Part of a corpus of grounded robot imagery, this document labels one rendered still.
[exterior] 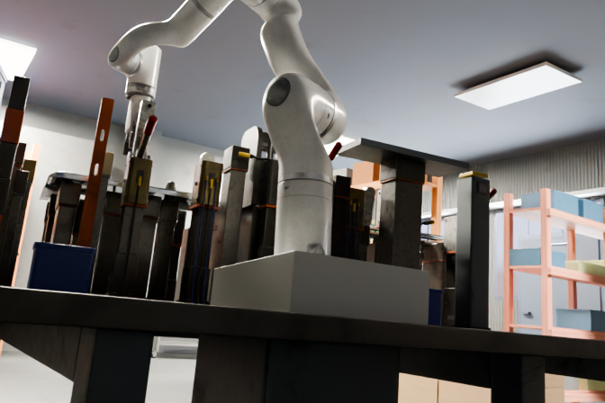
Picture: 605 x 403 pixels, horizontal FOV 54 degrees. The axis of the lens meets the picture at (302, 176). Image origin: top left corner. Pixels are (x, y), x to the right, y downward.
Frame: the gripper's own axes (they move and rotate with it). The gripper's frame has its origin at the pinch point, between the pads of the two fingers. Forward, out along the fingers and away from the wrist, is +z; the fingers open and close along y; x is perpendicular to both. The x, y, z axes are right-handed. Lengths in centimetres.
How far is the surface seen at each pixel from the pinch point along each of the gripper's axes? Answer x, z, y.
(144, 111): 0.8, -6.4, -17.0
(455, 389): -238, 78, 139
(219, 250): -22.1, 27.6, -22.3
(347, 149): -51, -3, -33
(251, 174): -27.6, 7.0, -25.0
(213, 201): -18.7, 15.3, -23.3
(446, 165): -80, -3, -39
